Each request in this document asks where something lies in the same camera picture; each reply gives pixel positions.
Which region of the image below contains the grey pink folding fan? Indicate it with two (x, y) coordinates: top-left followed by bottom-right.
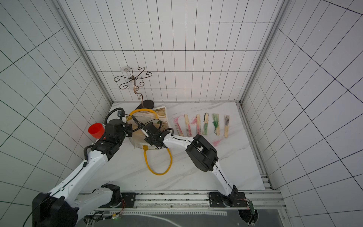
(224, 115), (230, 138)

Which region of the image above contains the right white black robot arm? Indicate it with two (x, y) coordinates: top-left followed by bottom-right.
(140, 123), (247, 208)

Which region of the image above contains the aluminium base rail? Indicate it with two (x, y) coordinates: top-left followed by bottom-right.
(58, 189), (287, 212)

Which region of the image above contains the light green folding fan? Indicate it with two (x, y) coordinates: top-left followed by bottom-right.
(202, 113), (209, 135)

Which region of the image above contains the black scrolled metal stand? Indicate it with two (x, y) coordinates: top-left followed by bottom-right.
(113, 66), (155, 109)

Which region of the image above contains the green tasselled folding fan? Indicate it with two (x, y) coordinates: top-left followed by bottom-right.
(212, 113), (220, 137)

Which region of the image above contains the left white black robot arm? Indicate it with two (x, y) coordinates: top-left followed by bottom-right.
(28, 117), (132, 227)

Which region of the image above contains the white canvas tote bag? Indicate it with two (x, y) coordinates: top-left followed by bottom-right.
(127, 108), (173, 176)

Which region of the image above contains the pink tasselled folding fan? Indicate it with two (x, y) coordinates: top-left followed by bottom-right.
(192, 114), (201, 135)

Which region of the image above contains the red plastic goblet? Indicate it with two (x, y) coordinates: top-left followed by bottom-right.
(88, 123), (105, 139)

